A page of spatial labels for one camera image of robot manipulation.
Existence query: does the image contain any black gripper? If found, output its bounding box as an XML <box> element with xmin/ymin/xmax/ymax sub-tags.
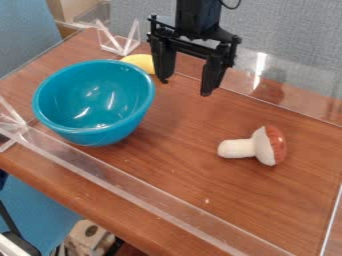
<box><xmin>149</xmin><ymin>15</ymin><xmax>242</xmax><ymax>97</ymax></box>

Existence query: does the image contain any white brown toy mushroom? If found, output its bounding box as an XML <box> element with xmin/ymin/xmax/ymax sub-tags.
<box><xmin>218</xmin><ymin>125</ymin><xmax>288</xmax><ymax>166</ymax></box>

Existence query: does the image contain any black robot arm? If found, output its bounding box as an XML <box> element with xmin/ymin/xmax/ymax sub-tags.
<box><xmin>148</xmin><ymin>0</ymin><xmax>242</xmax><ymax>97</ymax></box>

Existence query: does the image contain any blue bowl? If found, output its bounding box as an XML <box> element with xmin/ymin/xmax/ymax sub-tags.
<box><xmin>33</xmin><ymin>59</ymin><xmax>156</xmax><ymax>147</ymax></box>

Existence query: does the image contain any yellow toy banana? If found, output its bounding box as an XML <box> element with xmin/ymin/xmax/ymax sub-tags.
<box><xmin>122</xmin><ymin>54</ymin><xmax>156</xmax><ymax>74</ymax></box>

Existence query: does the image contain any clear acrylic back barrier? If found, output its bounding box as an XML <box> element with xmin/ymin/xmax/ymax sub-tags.
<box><xmin>146</xmin><ymin>29</ymin><xmax>342</xmax><ymax>128</ymax></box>

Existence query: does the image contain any clear acrylic barrier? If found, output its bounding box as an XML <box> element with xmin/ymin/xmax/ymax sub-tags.
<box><xmin>10</xmin><ymin>126</ymin><xmax>295</xmax><ymax>256</ymax></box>
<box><xmin>146</xmin><ymin>29</ymin><xmax>342</xmax><ymax>128</ymax></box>

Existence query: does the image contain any clear acrylic front barrier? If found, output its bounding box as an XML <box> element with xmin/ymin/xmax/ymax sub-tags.
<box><xmin>10</xmin><ymin>126</ymin><xmax>295</xmax><ymax>256</ymax></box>

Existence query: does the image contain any white block under table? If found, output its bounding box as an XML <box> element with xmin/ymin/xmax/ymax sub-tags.
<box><xmin>65</xmin><ymin>220</ymin><xmax>117</xmax><ymax>256</ymax></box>

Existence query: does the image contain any clear acrylic corner bracket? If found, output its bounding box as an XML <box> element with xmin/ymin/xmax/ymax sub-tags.
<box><xmin>96</xmin><ymin>19</ymin><xmax>142</xmax><ymax>56</ymax></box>

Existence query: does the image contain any black cable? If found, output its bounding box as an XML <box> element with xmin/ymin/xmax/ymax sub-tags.
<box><xmin>218</xmin><ymin>0</ymin><xmax>244</xmax><ymax>10</ymax></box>

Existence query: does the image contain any clear acrylic left bracket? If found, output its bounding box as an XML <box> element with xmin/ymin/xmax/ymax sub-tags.
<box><xmin>0</xmin><ymin>96</ymin><xmax>27</xmax><ymax>153</ymax></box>

